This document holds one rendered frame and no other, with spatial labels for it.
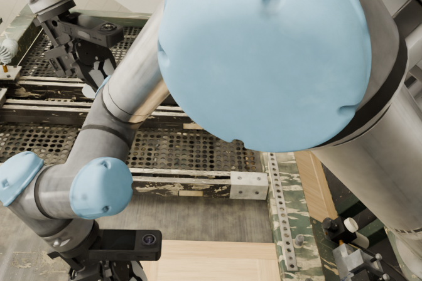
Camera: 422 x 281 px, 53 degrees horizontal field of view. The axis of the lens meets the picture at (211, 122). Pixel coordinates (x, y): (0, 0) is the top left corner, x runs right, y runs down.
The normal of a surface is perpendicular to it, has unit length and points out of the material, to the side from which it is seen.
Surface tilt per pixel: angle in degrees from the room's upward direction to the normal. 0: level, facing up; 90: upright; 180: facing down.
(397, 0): 90
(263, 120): 83
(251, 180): 56
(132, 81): 65
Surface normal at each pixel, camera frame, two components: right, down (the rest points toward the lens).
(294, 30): -0.25, 0.67
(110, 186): 0.87, -0.14
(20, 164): -0.43, -0.73
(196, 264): 0.07, -0.78
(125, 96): -0.52, 0.54
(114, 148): 0.75, -0.26
